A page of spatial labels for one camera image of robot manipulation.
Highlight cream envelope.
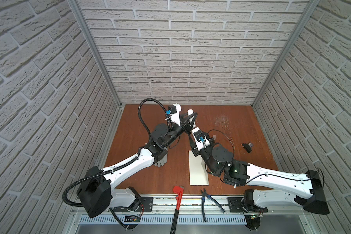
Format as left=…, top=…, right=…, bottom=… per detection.
left=189, top=151, right=209, bottom=186

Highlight white glue stick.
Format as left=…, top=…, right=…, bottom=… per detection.
left=187, top=109, right=194, bottom=121

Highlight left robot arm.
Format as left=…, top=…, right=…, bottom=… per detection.
left=69, top=111, right=206, bottom=218

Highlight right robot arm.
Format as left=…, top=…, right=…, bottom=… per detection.
left=189, top=131, right=330, bottom=215

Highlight blue grey work glove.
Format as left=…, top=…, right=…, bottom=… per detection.
left=154, top=155, right=168, bottom=167

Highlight red pipe wrench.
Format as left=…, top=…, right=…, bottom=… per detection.
left=170, top=186, right=184, bottom=234

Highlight small black orange object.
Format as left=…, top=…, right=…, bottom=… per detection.
left=241, top=142, right=253, bottom=154

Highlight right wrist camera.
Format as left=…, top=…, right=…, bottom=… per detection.
left=192, top=127, right=214, bottom=151

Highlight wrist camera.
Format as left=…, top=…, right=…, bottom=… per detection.
left=166, top=103, right=181, bottom=126
left=192, top=127, right=214, bottom=151

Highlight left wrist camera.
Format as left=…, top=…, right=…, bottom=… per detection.
left=166, top=103, right=181, bottom=126

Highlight blue handled pliers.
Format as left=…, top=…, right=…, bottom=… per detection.
left=200, top=188, right=226, bottom=223

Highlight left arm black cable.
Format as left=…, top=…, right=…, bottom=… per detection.
left=62, top=97, right=168, bottom=230

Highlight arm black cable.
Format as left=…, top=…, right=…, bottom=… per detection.
left=62, top=97, right=168, bottom=230
left=207, top=129, right=325, bottom=188

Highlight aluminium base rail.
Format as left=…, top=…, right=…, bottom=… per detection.
left=65, top=187, right=319, bottom=234

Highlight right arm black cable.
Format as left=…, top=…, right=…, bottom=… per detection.
left=207, top=129, right=325, bottom=188

